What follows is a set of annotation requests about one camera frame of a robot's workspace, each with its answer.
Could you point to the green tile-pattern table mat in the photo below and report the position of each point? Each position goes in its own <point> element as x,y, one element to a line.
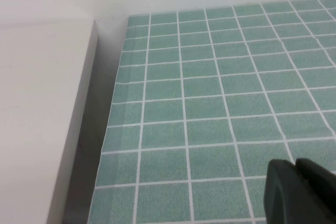
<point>210,113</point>

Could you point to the white box-shaped side panel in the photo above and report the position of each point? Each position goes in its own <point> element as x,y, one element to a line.
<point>39,119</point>

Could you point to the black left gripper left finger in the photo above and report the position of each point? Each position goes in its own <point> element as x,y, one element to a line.
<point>281,195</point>

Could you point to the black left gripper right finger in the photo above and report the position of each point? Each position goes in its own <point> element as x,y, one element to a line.
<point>319,190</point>

